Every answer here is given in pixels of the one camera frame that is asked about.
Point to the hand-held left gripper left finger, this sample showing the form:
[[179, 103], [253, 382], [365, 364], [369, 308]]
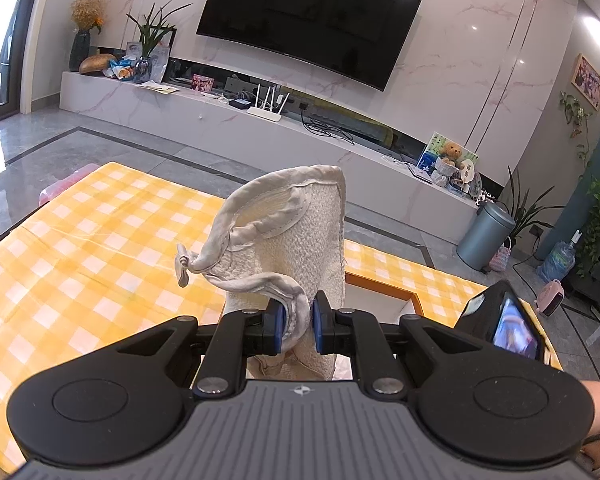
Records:
[[280, 327]]

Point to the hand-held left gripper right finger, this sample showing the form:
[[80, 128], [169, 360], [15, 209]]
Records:
[[319, 325]]

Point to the orange storage box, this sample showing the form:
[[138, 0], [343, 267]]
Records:
[[380, 305]]

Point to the pink woven bag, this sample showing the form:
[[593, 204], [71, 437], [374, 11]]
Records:
[[500, 259]]

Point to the pink heater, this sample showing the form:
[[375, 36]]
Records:
[[550, 299]]

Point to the grey-blue trash can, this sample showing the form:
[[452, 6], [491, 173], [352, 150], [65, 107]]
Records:
[[482, 240]]

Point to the blue water jug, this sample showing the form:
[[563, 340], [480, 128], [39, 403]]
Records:
[[557, 262]]

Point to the long-leaved potted plant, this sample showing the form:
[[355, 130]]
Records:
[[527, 215]]

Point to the dark cabinet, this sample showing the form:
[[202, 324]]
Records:
[[595, 290]]

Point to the white round sign ornament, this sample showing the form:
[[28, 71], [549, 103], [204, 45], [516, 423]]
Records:
[[469, 170]]

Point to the teddy bear bouquet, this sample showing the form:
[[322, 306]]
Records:
[[449, 165]]

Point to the notebook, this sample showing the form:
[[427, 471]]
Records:
[[420, 173]]

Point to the blue packet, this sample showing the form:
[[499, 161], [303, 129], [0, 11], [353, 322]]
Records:
[[426, 162]]

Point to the green white picture card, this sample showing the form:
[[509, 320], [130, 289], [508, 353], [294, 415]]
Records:
[[432, 142]]

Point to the yellow checkered tablecloth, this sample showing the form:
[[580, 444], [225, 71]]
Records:
[[80, 270]]

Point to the white router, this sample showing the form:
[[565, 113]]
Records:
[[266, 114]]

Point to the hanging vine plant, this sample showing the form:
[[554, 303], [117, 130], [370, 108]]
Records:
[[575, 115]]

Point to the black set-top box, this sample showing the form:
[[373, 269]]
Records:
[[240, 104]]

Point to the white marble television console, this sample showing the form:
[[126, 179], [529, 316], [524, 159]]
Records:
[[180, 110]]

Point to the pink photo card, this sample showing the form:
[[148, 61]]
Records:
[[203, 83]]

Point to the pink plastic stool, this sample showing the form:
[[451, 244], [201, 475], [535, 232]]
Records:
[[65, 187]]

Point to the yellowish papers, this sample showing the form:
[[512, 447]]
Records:
[[160, 88]]

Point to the green plant in glass vase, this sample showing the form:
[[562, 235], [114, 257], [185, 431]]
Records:
[[147, 67]]

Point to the framed portrait picture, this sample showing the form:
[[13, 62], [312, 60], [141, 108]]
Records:
[[164, 55]]

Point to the blue snack packets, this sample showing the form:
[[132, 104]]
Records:
[[121, 69]]

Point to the brown loaf-shaped ornament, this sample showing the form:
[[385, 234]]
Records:
[[96, 64]]

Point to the dark vase with dried flowers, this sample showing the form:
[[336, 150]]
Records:
[[80, 50]]

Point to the framed wall picture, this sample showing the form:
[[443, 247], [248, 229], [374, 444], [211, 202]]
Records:
[[588, 81]]

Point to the black wall television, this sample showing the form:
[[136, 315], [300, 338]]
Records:
[[310, 20]]

